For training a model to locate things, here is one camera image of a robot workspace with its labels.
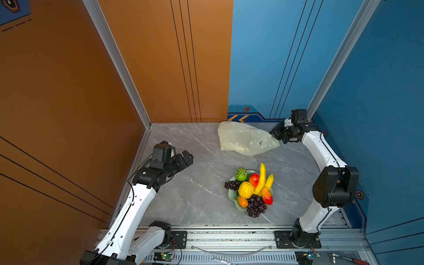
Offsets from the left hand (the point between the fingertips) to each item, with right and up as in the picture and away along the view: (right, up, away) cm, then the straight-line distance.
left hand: (187, 158), depth 76 cm
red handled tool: (+71, -42, -8) cm, 83 cm away
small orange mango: (+26, -20, 0) cm, 33 cm away
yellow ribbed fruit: (+27, -14, 0) cm, 31 cm away
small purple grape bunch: (+22, -14, +7) cm, 27 cm away
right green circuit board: (+53, -41, -6) cm, 68 cm away
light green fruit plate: (+22, -19, +7) cm, 30 cm away
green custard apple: (+26, -9, +7) cm, 28 cm away
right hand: (+41, +13, +13) cm, 45 cm away
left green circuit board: (-8, -42, -5) cm, 43 cm away
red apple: (+32, -11, +5) cm, 35 cm away
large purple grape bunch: (+32, -22, -1) cm, 38 cm away
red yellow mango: (+37, -18, +1) cm, 41 cm away
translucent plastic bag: (+29, +9, +22) cm, 38 cm away
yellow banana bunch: (+37, -13, +5) cm, 39 cm away
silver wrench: (+12, -42, -6) cm, 44 cm away
